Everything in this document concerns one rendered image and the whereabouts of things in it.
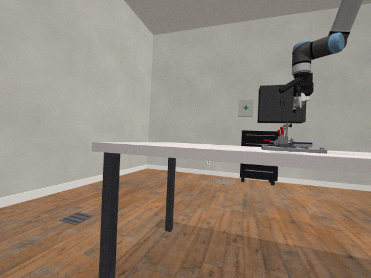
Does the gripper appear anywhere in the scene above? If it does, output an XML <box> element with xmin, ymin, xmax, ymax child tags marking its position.
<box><xmin>293</xmin><ymin>72</ymin><xmax>314</xmax><ymax>114</ymax></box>

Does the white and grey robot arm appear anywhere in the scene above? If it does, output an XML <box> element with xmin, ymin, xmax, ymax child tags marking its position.
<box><xmin>278</xmin><ymin>0</ymin><xmax>363</xmax><ymax>93</ymax></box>

